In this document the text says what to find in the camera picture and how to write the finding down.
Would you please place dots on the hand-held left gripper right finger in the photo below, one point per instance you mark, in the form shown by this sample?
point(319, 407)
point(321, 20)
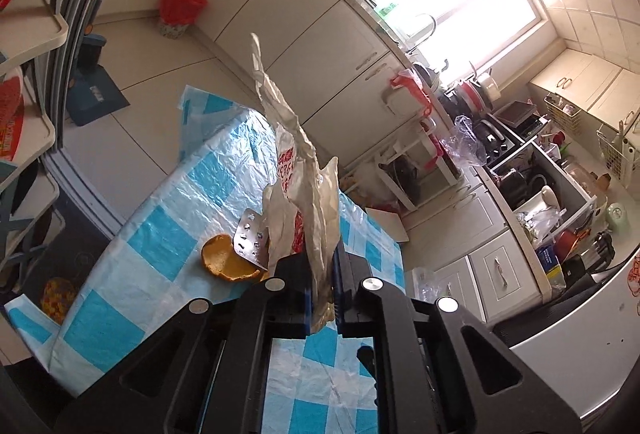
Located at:
point(350, 299)

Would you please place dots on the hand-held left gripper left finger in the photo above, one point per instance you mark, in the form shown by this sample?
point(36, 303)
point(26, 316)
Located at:
point(290, 304)

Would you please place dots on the white plastic bag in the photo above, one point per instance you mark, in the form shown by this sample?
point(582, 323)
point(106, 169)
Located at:
point(280, 103)

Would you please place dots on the red trash bin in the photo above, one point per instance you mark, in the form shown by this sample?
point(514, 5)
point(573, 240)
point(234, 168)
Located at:
point(180, 8)

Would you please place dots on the silver pill blister pack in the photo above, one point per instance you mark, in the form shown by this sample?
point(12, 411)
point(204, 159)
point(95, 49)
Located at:
point(250, 239)

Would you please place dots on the clear plastic bag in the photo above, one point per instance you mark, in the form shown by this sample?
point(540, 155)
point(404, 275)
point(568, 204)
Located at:
point(467, 138)
point(430, 284)

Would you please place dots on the orange peel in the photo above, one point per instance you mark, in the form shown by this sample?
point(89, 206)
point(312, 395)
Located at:
point(220, 259)

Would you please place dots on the black pan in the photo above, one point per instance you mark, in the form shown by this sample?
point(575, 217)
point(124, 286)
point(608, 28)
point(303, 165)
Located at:
point(402, 174)

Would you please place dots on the blue checked plastic tablecloth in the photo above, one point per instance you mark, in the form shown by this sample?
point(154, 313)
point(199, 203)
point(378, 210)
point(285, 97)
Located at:
point(165, 224)

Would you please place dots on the white plastic stool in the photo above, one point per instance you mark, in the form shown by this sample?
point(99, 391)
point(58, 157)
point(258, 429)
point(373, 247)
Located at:
point(400, 141)

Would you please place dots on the red cloth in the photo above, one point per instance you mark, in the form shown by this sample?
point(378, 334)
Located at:
point(434, 143)

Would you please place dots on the white hanging bag holder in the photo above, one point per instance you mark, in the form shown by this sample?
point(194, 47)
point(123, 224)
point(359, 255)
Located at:
point(400, 106)

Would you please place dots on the plastic bag with vegetables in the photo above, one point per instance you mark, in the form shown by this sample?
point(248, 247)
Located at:
point(537, 226)

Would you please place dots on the white pitcher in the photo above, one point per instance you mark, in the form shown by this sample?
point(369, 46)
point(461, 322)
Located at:
point(542, 201)

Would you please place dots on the red plastic bag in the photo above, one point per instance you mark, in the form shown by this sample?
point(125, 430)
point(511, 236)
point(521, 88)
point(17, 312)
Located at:
point(412, 83)

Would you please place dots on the white refrigerator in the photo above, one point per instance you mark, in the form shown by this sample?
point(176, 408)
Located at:
point(575, 344)

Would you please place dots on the yellow red patterned bag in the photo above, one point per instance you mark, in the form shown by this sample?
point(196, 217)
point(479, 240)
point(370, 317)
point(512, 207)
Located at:
point(57, 296)

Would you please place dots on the stack of bowls and pots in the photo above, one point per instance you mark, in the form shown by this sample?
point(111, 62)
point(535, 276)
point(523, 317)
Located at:
point(475, 91)

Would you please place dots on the blue dustpan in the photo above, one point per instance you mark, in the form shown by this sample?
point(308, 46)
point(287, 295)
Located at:
point(95, 98)

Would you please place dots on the metal faucet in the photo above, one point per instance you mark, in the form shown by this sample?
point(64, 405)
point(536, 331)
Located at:
point(429, 26)

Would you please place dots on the green bottle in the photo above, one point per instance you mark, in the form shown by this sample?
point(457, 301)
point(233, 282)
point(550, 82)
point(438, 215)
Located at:
point(386, 9)

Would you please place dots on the white storage shelf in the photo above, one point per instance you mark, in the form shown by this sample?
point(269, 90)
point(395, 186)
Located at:
point(35, 33)

